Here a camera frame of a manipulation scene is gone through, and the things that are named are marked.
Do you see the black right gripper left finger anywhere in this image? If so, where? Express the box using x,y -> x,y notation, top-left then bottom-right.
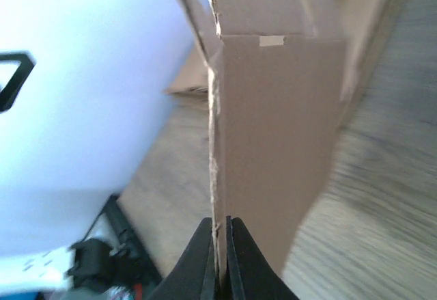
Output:
150,218 -> 216,300

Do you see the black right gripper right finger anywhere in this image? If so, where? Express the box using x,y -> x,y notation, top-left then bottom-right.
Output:
226,216 -> 298,300

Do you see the brown cardboard box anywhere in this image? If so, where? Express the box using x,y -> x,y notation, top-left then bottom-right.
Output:
167,0 -> 410,277

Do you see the stack of flat cardboard blanks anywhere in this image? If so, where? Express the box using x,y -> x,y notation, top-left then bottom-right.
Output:
165,48 -> 223,113

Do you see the black aluminium frame rail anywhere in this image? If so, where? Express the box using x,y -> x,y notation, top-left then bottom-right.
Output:
101,195 -> 163,288

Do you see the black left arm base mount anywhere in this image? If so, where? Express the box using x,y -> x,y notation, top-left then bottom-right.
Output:
66,238 -> 141,294

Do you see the black left corner frame post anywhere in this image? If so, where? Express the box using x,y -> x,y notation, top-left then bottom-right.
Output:
0,51 -> 35,113

